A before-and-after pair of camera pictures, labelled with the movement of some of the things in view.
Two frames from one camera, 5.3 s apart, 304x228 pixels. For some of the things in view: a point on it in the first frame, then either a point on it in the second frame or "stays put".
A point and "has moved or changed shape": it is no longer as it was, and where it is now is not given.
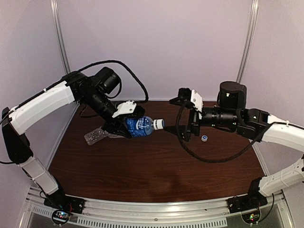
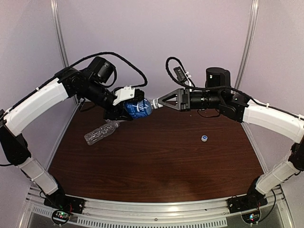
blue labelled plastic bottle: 141,126 has moved or changed shape
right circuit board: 251,218 stays put
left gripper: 118,122 -> 113,113
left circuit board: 60,217 stays put
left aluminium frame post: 55,8 stays put
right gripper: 193,124 -> 184,99
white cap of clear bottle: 204,138 stays put
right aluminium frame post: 249,39 stays put
